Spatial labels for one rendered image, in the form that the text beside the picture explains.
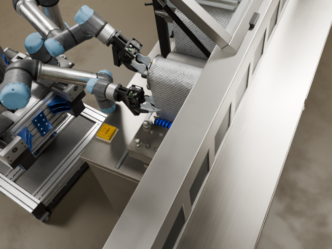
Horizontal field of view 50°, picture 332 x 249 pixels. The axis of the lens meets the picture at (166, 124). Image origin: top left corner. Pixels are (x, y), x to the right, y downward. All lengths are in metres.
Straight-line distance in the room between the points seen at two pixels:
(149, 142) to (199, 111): 0.74
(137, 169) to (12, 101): 0.61
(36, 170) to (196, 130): 1.97
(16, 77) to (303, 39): 1.14
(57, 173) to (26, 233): 0.47
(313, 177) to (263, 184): 1.72
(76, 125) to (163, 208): 2.10
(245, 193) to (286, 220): 1.56
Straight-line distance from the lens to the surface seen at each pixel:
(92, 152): 1.72
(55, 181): 2.53
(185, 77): 1.36
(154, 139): 1.53
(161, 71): 1.39
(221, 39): 0.92
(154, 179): 0.73
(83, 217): 2.61
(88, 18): 1.44
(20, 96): 1.63
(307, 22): 1.39
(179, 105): 1.45
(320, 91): 3.13
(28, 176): 2.65
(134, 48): 1.45
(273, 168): 0.99
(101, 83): 1.62
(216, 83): 0.86
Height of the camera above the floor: 2.30
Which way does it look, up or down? 54 degrees down
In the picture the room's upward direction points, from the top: 11 degrees counter-clockwise
